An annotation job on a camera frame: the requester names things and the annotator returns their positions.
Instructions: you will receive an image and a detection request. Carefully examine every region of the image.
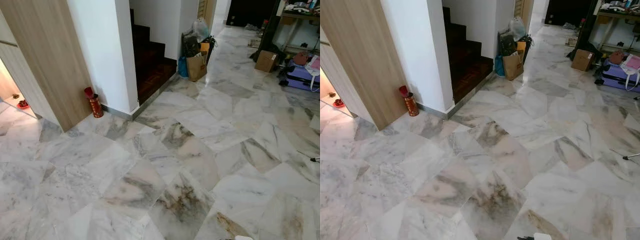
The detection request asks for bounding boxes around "purple suitcase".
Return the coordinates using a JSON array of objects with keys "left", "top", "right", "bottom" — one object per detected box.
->
[
  {"left": 286, "top": 60, "right": 321, "bottom": 92},
  {"left": 602, "top": 59, "right": 640, "bottom": 92}
]

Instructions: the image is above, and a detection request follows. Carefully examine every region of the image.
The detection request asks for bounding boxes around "pink bag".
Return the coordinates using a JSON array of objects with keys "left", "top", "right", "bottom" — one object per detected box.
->
[
  {"left": 621, "top": 54, "right": 640, "bottom": 76},
  {"left": 306, "top": 55, "right": 321, "bottom": 76}
]

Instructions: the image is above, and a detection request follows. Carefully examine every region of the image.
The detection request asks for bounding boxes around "light wood cabinet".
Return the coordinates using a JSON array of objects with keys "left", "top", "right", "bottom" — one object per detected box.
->
[
  {"left": 320, "top": 0, "right": 408, "bottom": 131},
  {"left": 0, "top": 0, "right": 94, "bottom": 132}
]

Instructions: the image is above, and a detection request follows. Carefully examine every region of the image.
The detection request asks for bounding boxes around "small plain cardboard box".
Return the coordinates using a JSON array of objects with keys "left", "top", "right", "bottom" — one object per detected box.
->
[
  {"left": 571, "top": 48, "right": 595, "bottom": 72},
  {"left": 254, "top": 49, "right": 279, "bottom": 74}
]

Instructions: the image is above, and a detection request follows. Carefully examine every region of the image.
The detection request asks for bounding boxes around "red gold cylinder tin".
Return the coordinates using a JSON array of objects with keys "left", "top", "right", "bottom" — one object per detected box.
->
[
  {"left": 404, "top": 92, "right": 420, "bottom": 117},
  {"left": 89, "top": 94, "right": 104, "bottom": 119}
]

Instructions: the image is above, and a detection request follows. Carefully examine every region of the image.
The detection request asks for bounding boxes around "black metal shelf rack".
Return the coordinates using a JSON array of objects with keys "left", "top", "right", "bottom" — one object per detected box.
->
[
  {"left": 257, "top": 0, "right": 321, "bottom": 56},
  {"left": 574, "top": 0, "right": 640, "bottom": 55}
]

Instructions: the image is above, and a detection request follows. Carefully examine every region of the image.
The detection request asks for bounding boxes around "brown paper bag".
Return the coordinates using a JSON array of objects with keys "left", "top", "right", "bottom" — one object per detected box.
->
[
  {"left": 186, "top": 51, "right": 208, "bottom": 82},
  {"left": 502, "top": 51, "right": 525, "bottom": 81}
]

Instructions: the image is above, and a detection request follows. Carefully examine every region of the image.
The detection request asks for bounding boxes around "white plastic bag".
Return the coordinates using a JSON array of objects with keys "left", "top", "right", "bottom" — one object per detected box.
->
[
  {"left": 192, "top": 18, "right": 211, "bottom": 43},
  {"left": 508, "top": 17, "right": 527, "bottom": 42}
]

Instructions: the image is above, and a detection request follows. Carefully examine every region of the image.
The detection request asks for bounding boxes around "black bag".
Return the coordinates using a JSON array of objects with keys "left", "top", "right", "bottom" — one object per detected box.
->
[
  {"left": 181, "top": 31, "right": 202, "bottom": 58},
  {"left": 498, "top": 31, "right": 518, "bottom": 57}
]

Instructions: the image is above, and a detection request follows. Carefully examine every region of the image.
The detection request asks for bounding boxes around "dark wooden staircase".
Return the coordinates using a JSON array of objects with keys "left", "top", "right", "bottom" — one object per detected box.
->
[
  {"left": 442, "top": 6, "right": 495, "bottom": 104},
  {"left": 130, "top": 9, "right": 178, "bottom": 105}
]

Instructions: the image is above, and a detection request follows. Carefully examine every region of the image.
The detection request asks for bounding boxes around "light wooden slatted door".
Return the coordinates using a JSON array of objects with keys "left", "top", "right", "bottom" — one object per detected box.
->
[
  {"left": 514, "top": 0, "right": 535, "bottom": 23},
  {"left": 196, "top": 0, "right": 217, "bottom": 23}
]

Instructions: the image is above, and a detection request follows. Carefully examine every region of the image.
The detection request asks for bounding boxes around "dark wooden door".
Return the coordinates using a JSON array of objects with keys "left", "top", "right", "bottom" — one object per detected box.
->
[{"left": 544, "top": 0, "right": 596, "bottom": 27}]

